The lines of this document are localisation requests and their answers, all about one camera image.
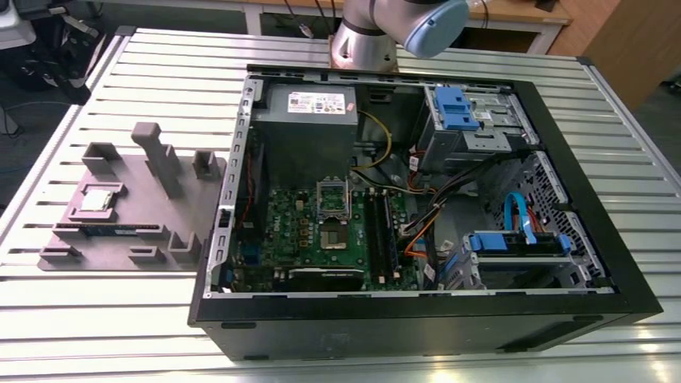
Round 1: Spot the silver CPU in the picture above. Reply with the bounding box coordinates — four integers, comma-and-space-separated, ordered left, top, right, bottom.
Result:
76, 189, 116, 212

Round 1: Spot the CPU socket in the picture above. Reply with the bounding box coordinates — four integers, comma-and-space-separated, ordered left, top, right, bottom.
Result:
317, 220, 356, 251

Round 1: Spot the grey power supply unit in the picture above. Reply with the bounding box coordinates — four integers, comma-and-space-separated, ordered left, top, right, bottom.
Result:
248, 81, 361, 191

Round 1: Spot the black RAM slot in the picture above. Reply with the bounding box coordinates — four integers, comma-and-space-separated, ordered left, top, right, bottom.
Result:
372, 191, 393, 279
378, 190, 400, 279
364, 190, 385, 280

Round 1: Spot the green Dell motherboard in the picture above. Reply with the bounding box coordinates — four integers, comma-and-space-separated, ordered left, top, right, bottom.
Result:
228, 175, 426, 294

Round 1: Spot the graphics card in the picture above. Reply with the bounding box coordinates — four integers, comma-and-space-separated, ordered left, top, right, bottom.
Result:
272, 266, 368, 293

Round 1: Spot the empty blue disk carrier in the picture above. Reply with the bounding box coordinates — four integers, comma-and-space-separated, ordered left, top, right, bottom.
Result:
440, 238, 476, 291

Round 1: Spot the blue plastic bay latch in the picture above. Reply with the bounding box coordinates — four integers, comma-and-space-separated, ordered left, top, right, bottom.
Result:
433, 85, 480, 131

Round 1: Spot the metal drive cage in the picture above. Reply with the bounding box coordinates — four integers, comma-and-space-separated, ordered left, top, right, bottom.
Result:
417, 83, 538, 172

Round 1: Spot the hard disk in blue carrier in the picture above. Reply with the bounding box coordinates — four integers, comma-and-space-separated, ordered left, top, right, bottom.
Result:
461, 231, 574, 260

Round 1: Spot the black PC case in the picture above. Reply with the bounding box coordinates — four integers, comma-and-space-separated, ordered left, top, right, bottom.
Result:
187, 62, 665, 362

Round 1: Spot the grey parts rack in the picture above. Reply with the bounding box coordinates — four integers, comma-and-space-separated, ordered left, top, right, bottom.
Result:
35, 121, 229, 273

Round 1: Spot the metal disk bay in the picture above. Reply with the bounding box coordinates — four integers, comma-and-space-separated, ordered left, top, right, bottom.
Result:
438, 231, 613, 292

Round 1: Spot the wooden desk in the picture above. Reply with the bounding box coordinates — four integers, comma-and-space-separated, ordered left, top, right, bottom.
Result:
462, 0, 576, 55

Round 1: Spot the black chair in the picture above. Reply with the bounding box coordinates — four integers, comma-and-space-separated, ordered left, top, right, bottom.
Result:
0, 15, 105, 107

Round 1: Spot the wooden cabinet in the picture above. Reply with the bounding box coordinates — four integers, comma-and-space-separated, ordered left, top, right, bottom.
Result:
550, 0, 681, 111

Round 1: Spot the yellow wire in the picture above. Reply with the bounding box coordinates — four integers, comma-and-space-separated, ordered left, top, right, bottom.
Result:
353, 110, 393, 172

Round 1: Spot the orange wire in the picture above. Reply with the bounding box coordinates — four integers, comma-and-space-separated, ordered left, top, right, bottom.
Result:
402, 191, 446, 259

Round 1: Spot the black cable bundle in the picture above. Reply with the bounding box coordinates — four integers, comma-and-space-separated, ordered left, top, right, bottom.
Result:
398, 149, 536, 240

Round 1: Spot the blue data wire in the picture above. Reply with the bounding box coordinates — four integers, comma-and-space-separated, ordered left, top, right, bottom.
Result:
502, 191, 538, 244

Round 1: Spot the white frame table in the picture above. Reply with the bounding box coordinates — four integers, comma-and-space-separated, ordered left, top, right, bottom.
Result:
79, 0, 346, 37

